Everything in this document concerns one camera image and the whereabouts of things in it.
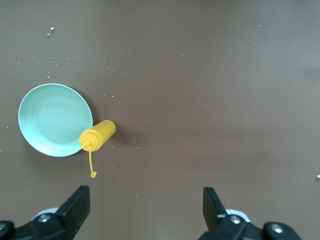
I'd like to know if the brown tablecloth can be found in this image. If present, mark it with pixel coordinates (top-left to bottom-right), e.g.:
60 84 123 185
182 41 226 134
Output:
0 0 320 240

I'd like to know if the yellow mustard squeeze bottle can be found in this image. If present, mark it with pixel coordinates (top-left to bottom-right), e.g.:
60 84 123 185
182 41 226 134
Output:
79 119 117 179

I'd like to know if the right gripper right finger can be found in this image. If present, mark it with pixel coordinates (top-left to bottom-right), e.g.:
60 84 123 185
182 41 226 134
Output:
197 187 301 240

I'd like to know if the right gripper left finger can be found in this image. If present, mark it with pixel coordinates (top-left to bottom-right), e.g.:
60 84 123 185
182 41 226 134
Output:
0 185 91 240

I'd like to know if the mint green plate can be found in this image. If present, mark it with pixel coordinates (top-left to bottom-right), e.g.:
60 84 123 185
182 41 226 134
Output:
17 83 94 158

